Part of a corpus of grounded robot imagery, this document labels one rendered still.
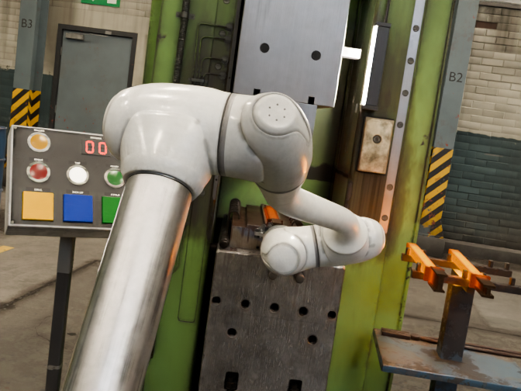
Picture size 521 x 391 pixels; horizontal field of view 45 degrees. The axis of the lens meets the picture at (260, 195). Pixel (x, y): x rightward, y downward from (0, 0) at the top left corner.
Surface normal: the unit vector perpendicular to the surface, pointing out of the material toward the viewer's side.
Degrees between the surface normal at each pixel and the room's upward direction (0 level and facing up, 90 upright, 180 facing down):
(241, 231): 90
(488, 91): 92
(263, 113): 61
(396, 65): 90
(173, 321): 90
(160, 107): 65
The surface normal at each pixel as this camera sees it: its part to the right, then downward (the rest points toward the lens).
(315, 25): 0.03, 0.13
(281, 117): 0.11, -0.37
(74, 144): 0.45, -0.34
